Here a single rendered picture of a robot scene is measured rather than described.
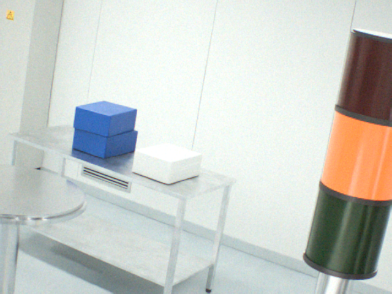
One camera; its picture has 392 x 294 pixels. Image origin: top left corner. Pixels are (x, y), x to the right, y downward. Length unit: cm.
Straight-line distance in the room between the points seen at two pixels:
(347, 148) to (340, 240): 6
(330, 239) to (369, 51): 12
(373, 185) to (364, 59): 8
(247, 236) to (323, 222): 619
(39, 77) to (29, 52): 31
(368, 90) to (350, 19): 564
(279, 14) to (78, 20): 211
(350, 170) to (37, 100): 711
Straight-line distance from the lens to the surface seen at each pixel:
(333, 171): 48
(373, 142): 47
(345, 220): 48
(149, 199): 711
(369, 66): 46
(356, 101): 46
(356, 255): 49
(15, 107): 747
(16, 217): 412
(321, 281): 51
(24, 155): 761
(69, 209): 429
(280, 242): 654
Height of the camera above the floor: 237
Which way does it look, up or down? 14 degrees down
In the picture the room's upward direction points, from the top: 10 degrees clockwise
